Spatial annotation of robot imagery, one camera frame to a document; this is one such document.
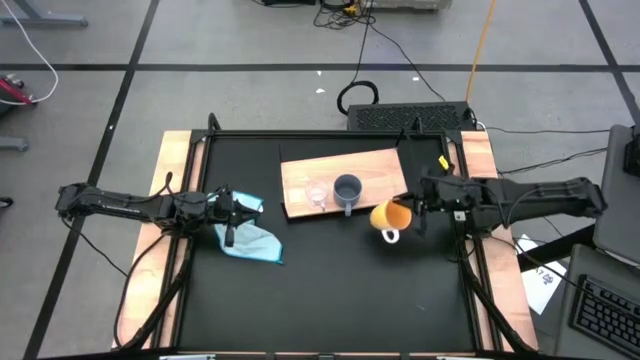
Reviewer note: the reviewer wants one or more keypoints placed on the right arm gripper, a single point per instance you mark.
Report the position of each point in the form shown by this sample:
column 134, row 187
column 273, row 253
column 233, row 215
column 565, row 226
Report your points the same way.
column 442, row 197

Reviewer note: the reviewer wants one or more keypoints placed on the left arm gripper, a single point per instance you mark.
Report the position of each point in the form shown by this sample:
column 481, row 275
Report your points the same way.
column 227, row 210

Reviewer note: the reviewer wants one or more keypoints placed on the yellow white striped mug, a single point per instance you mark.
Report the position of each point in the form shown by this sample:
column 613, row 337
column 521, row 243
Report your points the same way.
column 390, row 216

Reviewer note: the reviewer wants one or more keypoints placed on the grey mug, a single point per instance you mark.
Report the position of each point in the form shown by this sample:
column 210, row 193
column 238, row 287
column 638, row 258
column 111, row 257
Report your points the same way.
column 347, row 189

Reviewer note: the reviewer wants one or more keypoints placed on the small clear glass cup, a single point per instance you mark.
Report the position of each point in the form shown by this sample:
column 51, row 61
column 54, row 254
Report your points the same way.
column 316, row 192

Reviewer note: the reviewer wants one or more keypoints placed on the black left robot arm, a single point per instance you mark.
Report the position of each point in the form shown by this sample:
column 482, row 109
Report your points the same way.
column 125, row 204

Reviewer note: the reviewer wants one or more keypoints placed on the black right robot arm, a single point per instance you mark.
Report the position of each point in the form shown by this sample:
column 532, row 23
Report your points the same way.
column 540, row 197

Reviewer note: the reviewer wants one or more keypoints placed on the light blue cloth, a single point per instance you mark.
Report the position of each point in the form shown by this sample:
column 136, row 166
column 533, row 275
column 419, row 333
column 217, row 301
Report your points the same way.
column 255, row 242

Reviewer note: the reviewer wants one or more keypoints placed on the yellow tag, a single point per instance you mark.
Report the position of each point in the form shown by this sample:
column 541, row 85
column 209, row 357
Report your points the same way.
column 443, row 161

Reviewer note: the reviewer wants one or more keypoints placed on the wooden cutting board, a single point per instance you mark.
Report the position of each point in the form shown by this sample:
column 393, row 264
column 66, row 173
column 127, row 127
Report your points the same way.
column 370, row 167

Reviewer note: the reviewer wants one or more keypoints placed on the black grid panel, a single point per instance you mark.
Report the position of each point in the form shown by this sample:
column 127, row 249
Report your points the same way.
column 410, row 117

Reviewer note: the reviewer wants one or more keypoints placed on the wooden table side board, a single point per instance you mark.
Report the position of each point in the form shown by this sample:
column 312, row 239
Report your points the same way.
column 150, row 280
column 500, row 280

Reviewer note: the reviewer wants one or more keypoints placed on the white paper sheet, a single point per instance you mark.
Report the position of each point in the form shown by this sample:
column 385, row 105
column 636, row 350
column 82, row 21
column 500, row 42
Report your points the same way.
column 542, row 285

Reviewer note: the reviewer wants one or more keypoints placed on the grey laptop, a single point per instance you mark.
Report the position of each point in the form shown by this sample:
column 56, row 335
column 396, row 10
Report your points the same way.
column 615, row 210

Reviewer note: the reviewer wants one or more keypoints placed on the black keyboard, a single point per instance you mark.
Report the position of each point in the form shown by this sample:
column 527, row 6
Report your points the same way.
column 607, row 315

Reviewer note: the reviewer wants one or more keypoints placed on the red cart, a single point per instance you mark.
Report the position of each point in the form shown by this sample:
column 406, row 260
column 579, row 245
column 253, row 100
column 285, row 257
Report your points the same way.
column 15, row 91

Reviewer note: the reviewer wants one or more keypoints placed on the grey desk foot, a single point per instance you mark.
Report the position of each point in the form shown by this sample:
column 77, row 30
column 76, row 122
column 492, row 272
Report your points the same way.
column 45, row 21

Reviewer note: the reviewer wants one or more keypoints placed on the black table frame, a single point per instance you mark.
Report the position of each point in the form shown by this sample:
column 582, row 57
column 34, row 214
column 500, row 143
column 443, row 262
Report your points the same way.
column 325, row 134

